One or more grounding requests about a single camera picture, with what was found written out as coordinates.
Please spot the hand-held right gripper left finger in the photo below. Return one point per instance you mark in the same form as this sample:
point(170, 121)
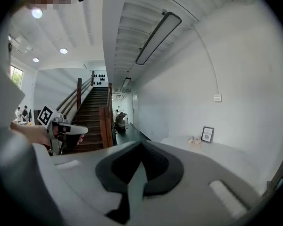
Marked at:
point(80, 185)

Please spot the black framed picture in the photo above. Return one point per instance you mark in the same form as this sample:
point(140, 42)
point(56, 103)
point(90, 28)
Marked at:
point(207, 134)

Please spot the white wall conduit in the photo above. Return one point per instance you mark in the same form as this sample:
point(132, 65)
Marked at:
point(214, 72)

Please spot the pink artificial flowers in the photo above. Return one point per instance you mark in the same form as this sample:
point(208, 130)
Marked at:
point(194, 139)

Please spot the person's white shirt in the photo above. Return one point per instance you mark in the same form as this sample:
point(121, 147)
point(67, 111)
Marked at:
point(4, 91)

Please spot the white wall junction box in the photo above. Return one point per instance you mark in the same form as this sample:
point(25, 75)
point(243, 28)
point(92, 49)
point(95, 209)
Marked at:
point(217, 97)

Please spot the white panel with black dots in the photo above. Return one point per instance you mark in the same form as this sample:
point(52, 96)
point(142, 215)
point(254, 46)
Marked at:
point(100, 81)

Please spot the person's left hand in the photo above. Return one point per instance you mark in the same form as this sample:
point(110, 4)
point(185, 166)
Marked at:
point(40, 136)

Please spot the window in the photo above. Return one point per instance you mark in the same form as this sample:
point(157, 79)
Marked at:
point(16, 75)

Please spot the long black-framed ceiling light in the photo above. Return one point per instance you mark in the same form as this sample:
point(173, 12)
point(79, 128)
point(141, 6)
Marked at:
point(158, 37)
point(126, 82)

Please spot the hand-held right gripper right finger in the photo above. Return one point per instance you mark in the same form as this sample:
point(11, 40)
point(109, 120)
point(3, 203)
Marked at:
point(191, 196)

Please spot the person's left forearm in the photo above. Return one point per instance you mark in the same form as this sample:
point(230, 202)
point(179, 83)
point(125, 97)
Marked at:
point(19, 129)

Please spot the ceiling air vent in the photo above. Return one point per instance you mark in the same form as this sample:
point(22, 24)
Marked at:
point(23, 46)

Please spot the wooden staircase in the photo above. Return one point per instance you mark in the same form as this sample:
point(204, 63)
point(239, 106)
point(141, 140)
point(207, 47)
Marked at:
point(92, 107)

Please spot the round ceiling downlight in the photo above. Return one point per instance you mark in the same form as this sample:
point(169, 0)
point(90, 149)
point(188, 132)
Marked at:
point(37, 13)
point(35, 59)
point(63, 50)

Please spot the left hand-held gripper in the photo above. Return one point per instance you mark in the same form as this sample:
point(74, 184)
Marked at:
point(46, 116)

